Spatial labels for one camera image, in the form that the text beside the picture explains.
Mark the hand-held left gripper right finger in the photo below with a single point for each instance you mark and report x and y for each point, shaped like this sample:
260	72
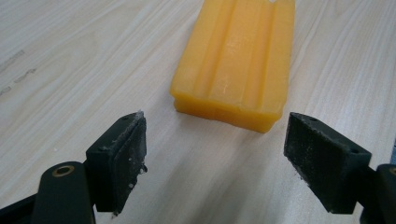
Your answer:
323	161

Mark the yellow soap bar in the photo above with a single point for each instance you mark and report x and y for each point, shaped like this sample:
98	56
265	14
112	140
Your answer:
236	65

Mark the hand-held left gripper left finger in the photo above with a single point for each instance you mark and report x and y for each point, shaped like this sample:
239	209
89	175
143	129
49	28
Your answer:
120	161

